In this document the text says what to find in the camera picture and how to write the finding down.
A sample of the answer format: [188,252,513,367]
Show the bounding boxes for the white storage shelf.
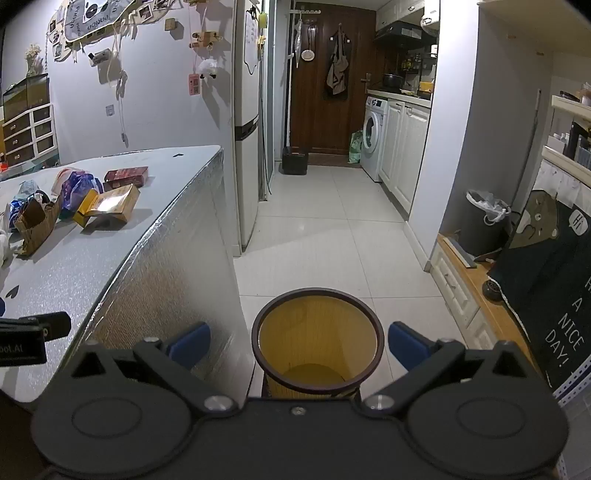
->
[540,83,591,185]

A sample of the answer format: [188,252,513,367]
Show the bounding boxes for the dried flower bunch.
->
[25,44,43,77]

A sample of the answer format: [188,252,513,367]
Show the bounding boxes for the black range hood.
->
[373,21,437,47]

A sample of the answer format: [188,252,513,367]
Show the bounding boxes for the black printed cloth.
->
[487,189,591,388]

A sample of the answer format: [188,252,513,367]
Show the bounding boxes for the golden cardboard box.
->
[73,184,140,229]

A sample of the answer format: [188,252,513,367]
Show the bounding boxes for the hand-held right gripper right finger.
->
[360,322,532,418]

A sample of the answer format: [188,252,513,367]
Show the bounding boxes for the brown woven paper box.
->
[13,196,63,257]

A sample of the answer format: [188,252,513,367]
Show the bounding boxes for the white drawer cabinet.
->
[0,102,58,168]

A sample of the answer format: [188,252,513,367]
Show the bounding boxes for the wall photo collage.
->
[46,0,185,61]

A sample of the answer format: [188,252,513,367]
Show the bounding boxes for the white kitchen base cabinets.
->
[379,99,432,215]

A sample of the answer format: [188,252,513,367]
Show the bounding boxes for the white plastic bag orange print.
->
[52,167,86,199]

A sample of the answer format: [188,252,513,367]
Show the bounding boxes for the wooden top sideboard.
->
[429,233,546,370]

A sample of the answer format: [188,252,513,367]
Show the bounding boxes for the hanging apron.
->
[326,25,352,97]

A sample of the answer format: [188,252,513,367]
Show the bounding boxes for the black bin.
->
[281,146,308,176]

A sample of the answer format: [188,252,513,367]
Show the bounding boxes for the red shiny box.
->
[103,166,149,191]

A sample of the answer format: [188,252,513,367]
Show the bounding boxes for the glass tank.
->
[2,72,51,121]

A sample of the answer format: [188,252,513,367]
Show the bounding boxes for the grey bin with white liner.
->
[464,189,513,257]

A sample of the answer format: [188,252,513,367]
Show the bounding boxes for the grey block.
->
[445,235,481,269]

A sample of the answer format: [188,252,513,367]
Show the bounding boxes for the white refrigerator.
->
[231,0,269,252]

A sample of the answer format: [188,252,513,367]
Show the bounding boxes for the blue and white packet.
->
[8,180,47,232]

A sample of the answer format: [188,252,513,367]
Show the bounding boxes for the white washing machine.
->
[360,96,389,182]

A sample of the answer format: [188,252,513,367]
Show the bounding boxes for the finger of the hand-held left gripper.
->
[28,312,72,341]

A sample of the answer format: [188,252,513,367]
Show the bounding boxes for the purple blue plastic bag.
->
[59,170,105,221]

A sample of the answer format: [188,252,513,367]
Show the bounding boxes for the yellow wastebasket with brown rim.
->
[252,287,384,400]

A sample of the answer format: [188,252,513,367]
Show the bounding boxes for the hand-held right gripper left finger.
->
[69,322,241,418]

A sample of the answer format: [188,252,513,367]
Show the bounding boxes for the white kitchen wall cabinets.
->
[375,0,439,31]

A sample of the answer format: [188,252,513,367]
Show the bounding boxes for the dark wooden door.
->
[290,7,377,155]

